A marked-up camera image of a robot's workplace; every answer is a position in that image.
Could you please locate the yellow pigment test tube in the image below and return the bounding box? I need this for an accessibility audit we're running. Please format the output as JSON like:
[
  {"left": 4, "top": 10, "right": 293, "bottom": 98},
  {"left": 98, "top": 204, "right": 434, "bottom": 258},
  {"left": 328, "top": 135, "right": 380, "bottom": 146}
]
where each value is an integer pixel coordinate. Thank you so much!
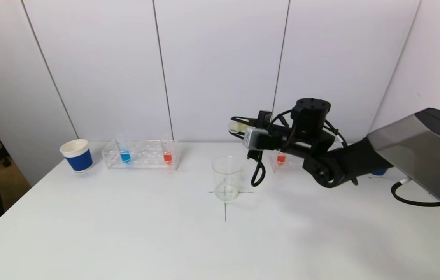
[{"left": 228, "top": 120, "right": 252, "bottom": 135}]

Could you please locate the black looped camera cable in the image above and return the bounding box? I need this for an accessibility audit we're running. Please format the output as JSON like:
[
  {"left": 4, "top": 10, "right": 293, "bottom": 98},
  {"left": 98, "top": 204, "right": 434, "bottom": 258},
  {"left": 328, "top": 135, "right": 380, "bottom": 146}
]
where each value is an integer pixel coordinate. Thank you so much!
[{"left": 248, "top": 149, "right": 266, "bottom": 187}]

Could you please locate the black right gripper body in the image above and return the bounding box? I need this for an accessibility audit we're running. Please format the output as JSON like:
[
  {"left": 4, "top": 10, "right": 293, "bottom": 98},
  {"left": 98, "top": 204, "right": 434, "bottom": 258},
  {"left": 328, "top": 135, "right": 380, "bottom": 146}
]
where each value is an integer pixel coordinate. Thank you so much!
[{"left": 247, "top": 110, "right": 289, "bottom": 160}]

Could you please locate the blue pigment test tube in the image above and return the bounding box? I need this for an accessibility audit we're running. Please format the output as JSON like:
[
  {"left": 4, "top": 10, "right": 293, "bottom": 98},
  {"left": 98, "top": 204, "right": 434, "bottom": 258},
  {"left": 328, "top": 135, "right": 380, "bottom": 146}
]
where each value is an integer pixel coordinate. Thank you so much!
[{"left": 116, "top": 134, "right": 132, "bottom": 165}]

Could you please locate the clear acrylic test tube rack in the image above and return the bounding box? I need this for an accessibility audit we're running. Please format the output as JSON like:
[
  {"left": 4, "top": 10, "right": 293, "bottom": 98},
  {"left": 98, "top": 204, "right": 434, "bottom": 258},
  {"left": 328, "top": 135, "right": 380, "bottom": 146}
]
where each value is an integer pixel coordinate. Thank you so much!
[
  {"left": 268, "top": 149, "right": 310, "bottom": 174},
  {"left": 102, "top": 139, "right": 180, "bottom": 171}
]

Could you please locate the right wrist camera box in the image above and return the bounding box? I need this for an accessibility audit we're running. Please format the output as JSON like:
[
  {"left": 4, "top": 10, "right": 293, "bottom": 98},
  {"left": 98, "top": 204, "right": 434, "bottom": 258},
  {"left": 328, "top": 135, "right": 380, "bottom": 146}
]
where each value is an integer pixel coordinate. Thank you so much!
[{"left": 243, "top": 127, "right": 270, "bottom": 151}]

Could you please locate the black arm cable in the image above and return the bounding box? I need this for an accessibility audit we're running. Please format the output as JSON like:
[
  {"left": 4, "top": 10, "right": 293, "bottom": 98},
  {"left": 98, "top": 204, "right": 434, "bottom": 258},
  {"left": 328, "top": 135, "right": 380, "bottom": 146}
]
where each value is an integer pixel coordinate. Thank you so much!
[{"left": 390, "top": 177, "right": 440, "bottom": 207}]

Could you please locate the clear glass beaker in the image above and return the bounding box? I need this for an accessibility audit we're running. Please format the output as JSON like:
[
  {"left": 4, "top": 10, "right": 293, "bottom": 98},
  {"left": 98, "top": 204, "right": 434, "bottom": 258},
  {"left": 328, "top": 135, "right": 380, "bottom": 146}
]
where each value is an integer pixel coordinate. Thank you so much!
[{"left": 211, "top": 156, "right": 243, "bottom": 202}]

